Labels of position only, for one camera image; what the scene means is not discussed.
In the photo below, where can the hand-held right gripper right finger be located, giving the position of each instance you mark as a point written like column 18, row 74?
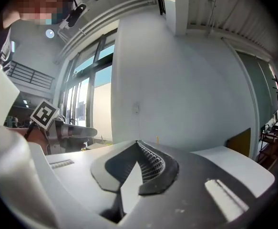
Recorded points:
column 177, row 199

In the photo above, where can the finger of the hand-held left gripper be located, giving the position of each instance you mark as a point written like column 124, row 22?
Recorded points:
column 81, row 130

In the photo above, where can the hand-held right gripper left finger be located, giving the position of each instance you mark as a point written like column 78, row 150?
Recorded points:
column 81, row 175

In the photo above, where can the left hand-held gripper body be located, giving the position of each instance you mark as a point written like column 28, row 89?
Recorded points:
column 44, row 114

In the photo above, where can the person's left forearm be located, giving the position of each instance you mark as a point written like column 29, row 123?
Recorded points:
column 35, row 137

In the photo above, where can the thin yellow stick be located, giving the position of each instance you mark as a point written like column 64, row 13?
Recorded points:
column 157, row 138

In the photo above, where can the black balcony railing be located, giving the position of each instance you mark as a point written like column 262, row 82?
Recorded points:
column 30, row 75

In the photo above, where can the round ceiling light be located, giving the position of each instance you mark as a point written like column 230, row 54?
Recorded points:
column 50, row 33

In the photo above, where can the person's dark shirt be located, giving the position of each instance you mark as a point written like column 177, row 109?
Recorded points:
column 1, row 44

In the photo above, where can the yellow board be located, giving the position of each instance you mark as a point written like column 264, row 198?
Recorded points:
column 239, row 141

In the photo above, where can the wooden chair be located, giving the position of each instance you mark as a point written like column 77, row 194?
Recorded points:
column 270, row 139

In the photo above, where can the person's head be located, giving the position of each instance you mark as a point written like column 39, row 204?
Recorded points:
column 37, row 1

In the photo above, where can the white ceiling pipes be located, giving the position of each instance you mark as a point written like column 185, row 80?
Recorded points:
column 105, row 15

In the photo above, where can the grey-green roller blind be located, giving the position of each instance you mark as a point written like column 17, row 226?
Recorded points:
column 258, row 87

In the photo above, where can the dark framed window wall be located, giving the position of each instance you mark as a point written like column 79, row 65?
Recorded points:
column 88, row 85

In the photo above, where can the white wall box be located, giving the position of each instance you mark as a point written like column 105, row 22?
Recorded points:
column 136, row 108

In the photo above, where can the black head-worn camera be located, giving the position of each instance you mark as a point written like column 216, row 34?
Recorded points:
column 76, row 13

